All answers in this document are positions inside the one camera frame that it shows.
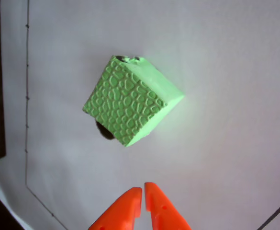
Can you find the white paper sheet with lines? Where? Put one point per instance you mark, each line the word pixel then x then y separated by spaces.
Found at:
pixel 226 72

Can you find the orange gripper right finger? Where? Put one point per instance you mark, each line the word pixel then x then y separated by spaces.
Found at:
pixel 163 213

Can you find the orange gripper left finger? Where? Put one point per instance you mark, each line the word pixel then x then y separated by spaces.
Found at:
pixel 120 213

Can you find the green textured foam block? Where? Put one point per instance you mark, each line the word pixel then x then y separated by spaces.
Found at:
pixel 125 105

